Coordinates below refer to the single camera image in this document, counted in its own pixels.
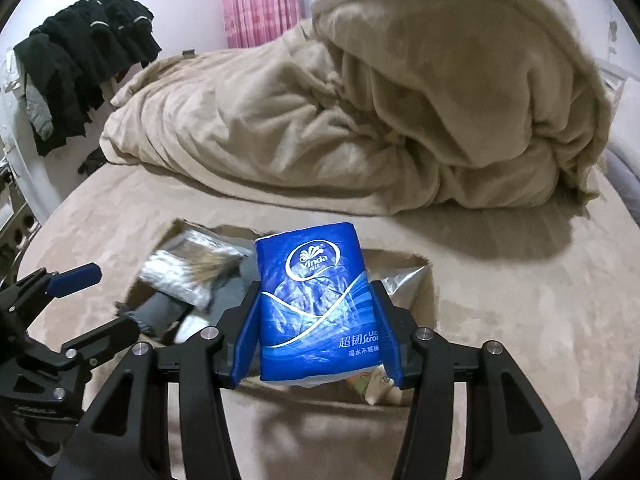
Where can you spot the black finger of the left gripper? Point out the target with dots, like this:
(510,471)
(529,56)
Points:
(103,343)

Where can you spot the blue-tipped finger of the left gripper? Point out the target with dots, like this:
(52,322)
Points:
(31,294)

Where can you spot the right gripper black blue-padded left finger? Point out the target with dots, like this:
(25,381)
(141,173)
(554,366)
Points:
(124,433)

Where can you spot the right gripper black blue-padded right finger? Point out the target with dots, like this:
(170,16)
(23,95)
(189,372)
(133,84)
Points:
(509,432)

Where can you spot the grey knit glove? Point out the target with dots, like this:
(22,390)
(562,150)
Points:
(157,316)

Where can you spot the silver clear packet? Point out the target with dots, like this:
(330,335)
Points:
(189,262)

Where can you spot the clear plastic snack bag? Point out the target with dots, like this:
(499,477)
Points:
(402,285)

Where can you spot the blue Vinda tissue pack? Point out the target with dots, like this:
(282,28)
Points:
(317,321)

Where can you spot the brown cardboard box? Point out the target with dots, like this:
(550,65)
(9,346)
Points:
(229,291)

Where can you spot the yellow cartoon tissue pack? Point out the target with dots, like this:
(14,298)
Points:
(375,388)

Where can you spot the black clothes on rack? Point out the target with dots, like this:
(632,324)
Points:
(70,55)

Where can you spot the purple grey bolster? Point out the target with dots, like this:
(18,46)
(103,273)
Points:
(625,182)

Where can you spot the grey patterned pillow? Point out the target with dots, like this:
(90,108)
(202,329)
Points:
(623,140)

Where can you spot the beige fleece blanket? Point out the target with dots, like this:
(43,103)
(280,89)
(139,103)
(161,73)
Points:
(379,106)

